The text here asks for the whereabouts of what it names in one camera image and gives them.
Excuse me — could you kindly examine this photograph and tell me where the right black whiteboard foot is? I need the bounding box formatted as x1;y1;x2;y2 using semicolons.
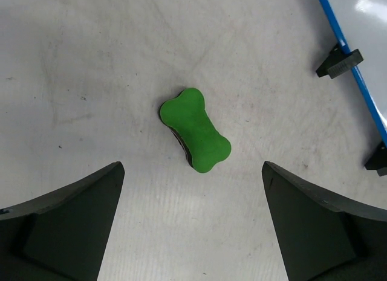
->
365;141;387;177

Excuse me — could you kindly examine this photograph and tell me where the left black whiteboard foot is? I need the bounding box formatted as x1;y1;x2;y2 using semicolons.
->
316;44;363;79

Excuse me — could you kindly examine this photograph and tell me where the green bone-shaped eraser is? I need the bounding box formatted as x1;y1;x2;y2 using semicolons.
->
158;88;232;173

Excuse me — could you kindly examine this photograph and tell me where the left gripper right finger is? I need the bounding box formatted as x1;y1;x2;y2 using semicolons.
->
262;161;386;280

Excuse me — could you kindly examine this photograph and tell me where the black whiteboard foot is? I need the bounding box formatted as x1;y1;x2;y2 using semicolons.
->
365;141;387;177
316;44;363;79

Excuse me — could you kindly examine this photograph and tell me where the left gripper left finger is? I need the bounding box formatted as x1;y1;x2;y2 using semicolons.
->
1;162;125;280

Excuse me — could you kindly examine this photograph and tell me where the blue framed whiteboard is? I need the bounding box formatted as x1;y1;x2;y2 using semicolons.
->
319;0;386;141

